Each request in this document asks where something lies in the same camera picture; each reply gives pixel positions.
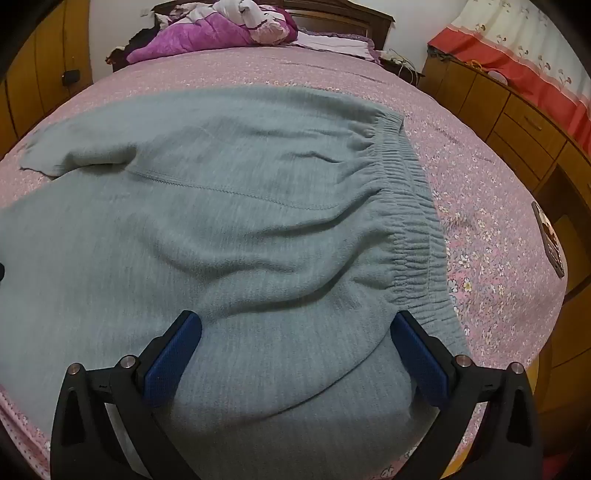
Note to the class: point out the pale pink pillow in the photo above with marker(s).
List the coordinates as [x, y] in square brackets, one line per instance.
[337, 46]

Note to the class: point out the purple quilt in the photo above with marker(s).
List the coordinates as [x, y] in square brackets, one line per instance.
[212, 32]

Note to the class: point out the grey fleece pants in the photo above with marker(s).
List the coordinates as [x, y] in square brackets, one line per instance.
[240, 221]

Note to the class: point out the pink floral bed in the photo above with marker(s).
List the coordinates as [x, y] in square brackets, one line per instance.
[485, 230]

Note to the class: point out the wooden drawer cabinet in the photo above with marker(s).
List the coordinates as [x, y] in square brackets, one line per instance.
[526, 152]

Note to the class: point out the red and white floral curtain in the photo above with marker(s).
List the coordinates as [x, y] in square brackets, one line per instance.
[521, 50]

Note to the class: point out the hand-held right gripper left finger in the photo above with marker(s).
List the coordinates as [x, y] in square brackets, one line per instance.
[171, 357]

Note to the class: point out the small black wall device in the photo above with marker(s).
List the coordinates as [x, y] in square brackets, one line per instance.
[70, 77]

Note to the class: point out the dark clothes pile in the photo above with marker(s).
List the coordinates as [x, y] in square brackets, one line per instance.
[127, 48]

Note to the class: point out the wooden wardrobe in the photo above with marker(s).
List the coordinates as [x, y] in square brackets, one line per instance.
[37, 69]

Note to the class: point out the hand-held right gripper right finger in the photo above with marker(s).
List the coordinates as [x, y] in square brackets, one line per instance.
[422, 362]

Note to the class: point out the dark wooden headboard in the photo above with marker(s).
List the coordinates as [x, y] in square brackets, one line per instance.
[341, 21]

